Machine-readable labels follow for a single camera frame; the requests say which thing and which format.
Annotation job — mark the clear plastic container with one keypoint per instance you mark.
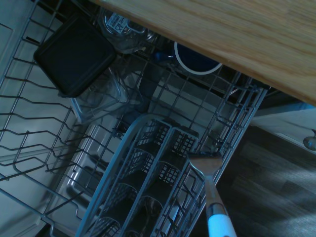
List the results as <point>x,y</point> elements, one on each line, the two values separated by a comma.
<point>103,103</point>

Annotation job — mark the blue and white bowl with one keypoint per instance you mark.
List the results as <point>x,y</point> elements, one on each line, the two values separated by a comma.
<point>195,61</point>

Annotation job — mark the grey cutlery basket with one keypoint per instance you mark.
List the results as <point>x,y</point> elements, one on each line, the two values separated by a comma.
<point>138,187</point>

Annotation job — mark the clear glass jar with label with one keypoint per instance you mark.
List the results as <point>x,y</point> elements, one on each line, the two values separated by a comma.
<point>123,32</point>

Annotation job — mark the black square container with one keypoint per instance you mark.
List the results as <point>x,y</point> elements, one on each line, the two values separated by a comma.
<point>74,56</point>

